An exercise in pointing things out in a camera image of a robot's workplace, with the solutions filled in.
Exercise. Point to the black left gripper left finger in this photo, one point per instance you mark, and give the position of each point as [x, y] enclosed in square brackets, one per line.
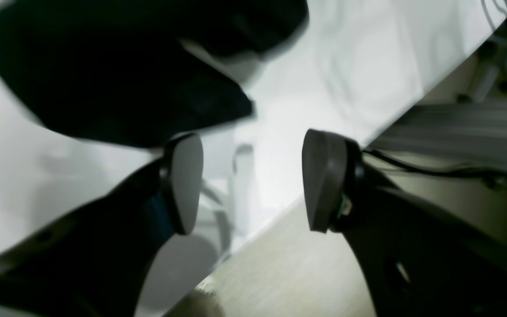
[93, 261]

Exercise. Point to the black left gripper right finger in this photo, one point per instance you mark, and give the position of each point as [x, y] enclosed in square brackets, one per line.
[417, 259]

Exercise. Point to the black t-shirt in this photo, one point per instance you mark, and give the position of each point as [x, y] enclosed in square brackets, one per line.
[114, 71]

